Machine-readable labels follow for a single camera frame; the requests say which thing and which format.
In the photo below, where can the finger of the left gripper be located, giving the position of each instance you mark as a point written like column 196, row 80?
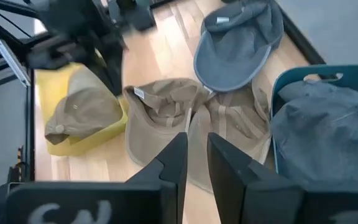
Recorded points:
column 99, row 67
column 117, row 71

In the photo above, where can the teal plastic bin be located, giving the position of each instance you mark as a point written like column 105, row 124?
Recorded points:
column 353, row 73

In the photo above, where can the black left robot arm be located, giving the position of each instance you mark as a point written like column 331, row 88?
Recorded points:
column 73, row 14

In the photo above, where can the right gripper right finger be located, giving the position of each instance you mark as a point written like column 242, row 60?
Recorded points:
column 244, row 193

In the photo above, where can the silver frame bracket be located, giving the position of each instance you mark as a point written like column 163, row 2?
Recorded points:
column 11, row 60

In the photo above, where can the yellow plastic bin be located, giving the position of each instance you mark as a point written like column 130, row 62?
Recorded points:
column 89, row 144

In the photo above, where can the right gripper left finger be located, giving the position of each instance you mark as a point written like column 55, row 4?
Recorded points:
column 154, row 199

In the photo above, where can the grey cap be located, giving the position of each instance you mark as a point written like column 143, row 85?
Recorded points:
column 235, row 59
column 322, row 133

